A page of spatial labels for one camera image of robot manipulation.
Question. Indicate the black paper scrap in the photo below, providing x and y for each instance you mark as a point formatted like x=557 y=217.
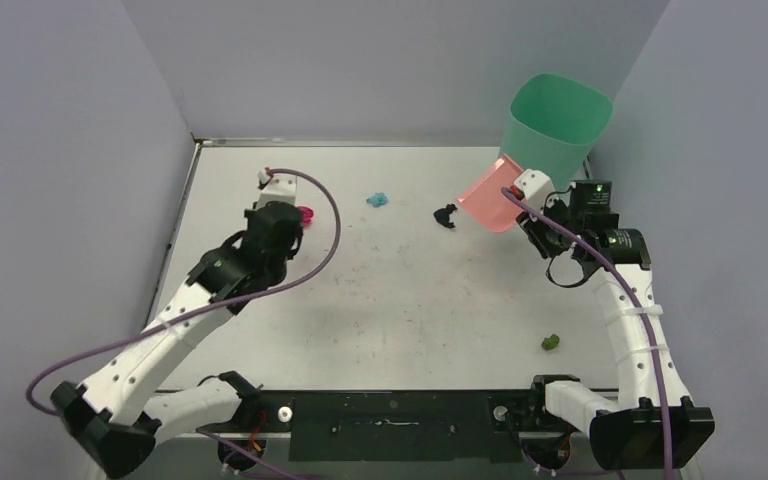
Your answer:
x=442 y=216

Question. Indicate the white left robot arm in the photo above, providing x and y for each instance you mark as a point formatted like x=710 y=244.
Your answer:
x=106 y=412

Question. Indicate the magenta paper scrap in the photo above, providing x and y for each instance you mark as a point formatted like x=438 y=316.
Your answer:
x=307 y=215

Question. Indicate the green paper scrap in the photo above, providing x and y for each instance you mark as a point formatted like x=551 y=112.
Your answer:
x=550 y=342

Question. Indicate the green plastic waste bin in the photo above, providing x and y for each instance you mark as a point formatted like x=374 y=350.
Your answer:
x=552 y=125

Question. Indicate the teal paper scrap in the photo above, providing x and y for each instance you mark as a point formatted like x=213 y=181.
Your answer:
x=377 y=200

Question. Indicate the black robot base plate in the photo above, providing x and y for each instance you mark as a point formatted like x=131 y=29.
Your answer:
x=402 y=425

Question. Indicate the aluminium frame rail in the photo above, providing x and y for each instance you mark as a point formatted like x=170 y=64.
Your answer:
x=580 y=408

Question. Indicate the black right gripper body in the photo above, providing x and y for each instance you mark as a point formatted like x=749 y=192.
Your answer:
x=533 y=221

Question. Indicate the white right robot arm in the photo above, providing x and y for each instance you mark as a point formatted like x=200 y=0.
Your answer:
x=617 y=267

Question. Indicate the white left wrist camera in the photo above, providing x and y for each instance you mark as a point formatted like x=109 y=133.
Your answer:
x=275 y=188

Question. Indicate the pink plastic dustpan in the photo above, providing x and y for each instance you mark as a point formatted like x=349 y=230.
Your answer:
x=484 y=200

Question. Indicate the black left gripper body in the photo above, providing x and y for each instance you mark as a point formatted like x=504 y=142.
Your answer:
x=282 y=265

